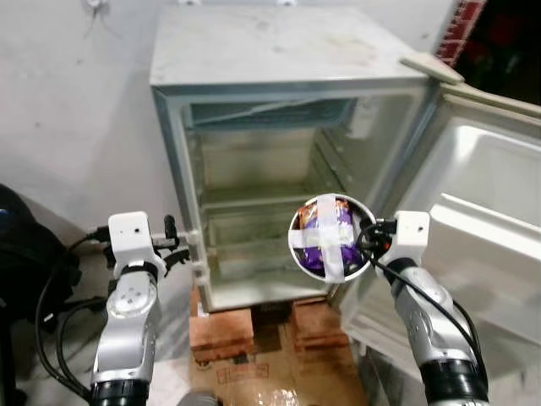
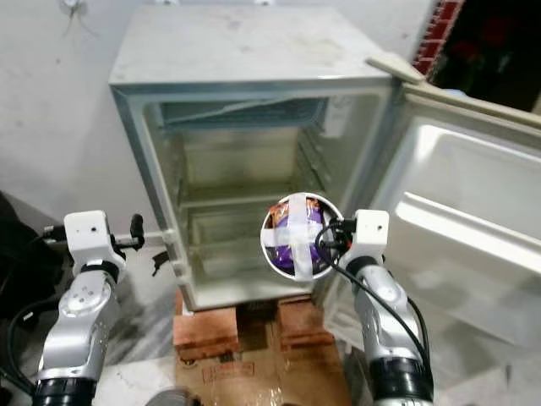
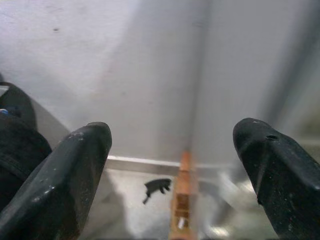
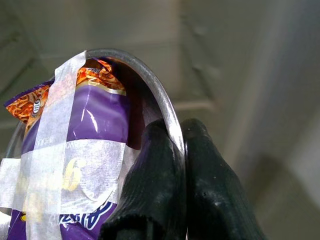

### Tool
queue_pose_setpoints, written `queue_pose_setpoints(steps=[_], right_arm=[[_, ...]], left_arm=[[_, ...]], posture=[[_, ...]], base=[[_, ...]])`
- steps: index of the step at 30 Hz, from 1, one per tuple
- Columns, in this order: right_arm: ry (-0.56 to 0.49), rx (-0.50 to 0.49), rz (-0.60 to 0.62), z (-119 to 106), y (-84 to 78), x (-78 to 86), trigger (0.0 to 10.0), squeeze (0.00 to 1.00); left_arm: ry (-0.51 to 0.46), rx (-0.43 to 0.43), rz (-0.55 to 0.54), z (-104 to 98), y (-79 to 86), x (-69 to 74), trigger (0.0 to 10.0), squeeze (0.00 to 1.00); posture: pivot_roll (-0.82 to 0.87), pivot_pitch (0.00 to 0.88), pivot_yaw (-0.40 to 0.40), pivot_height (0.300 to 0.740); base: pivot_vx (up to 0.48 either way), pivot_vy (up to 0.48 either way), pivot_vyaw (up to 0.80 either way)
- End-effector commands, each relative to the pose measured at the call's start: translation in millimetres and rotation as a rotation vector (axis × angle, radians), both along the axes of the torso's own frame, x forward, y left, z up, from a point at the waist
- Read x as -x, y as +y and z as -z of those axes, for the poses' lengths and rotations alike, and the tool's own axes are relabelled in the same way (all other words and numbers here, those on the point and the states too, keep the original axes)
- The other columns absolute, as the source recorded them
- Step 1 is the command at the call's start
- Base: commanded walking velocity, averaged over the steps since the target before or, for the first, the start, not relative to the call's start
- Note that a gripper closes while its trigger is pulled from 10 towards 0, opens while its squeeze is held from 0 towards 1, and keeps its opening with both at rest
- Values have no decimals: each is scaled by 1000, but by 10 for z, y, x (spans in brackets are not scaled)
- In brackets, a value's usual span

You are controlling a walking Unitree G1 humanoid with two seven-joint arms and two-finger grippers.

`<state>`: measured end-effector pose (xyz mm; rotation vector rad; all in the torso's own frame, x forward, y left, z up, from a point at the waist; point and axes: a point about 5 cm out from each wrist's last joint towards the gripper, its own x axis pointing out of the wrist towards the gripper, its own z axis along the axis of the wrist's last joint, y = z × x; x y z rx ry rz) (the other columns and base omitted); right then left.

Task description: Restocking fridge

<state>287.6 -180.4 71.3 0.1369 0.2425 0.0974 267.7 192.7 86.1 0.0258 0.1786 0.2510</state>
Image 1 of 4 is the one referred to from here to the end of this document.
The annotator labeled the purple taped snack packet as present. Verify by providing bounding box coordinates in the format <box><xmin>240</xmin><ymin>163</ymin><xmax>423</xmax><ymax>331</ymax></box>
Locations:
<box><xmin>292</xmin><ymin>195</ymin><xmax>358</xmax><ymax>283</ymax></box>

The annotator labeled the round metal plate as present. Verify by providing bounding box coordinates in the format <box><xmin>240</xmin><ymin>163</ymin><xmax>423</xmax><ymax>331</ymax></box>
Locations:
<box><xmin>287</xmin><ymin>192</ymin><xmax>378</xmax><ymax>285</ymax></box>

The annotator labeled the white fridge door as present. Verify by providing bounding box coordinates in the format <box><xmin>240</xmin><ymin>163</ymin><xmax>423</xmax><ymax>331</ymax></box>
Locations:
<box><xmin>336</xmin><ymin>52</ymin><xmax>541</xmax><ymax>377</ymax></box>

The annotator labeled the small white fridge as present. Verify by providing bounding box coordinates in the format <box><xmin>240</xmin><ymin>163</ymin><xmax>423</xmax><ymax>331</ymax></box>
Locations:
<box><xmin>150</xmin><ymin>6</ymin><xmax>451</xmax><ymax>314</ymax></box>

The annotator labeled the red brick stack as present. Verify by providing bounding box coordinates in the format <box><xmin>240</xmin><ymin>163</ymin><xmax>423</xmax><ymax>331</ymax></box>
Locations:
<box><xmin>290</xmin><ymin>294</ymin><xmax>351</xmax><ymax>354</ymax></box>
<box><xmin>189</xmin><ymin>286</ymin><xmax>256</xmax><ymax>363</ymax></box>

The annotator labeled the red patterned cloth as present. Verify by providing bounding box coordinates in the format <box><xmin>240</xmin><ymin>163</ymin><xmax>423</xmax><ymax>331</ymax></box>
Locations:
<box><xmin>434</xmin><ymin>0</ymin><xmax>489</xmax><ymax>70</ymax></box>

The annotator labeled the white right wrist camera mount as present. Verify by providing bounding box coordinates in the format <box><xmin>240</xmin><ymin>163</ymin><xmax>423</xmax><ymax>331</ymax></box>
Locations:
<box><xmin>384</xmin><ymin>211</ymin><xmax>431</xmax><ymax>268</ymax></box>

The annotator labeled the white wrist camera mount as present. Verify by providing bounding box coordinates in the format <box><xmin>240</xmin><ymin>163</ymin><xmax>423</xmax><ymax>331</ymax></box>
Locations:
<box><xmin>107</xmin><ymin>211</ymin><xmax>158</xmax><ymax>277</ymax></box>
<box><xmin>384</xmin><ymin>211</ymin><xmax>431</xmax><ymax>268</ymax></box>

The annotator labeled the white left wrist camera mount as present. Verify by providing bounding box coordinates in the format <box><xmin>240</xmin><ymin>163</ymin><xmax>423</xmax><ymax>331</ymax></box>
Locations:
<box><xmin>107</xmin><ymin>211</ymin><xmax>158</xmax><ymax>277</ymax></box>

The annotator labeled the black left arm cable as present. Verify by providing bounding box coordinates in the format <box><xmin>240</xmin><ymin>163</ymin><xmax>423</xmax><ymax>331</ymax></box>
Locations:
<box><xmin>36</xmin><ymin>226</ymin><xmax>116</xmax><ymax>403</ymax></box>

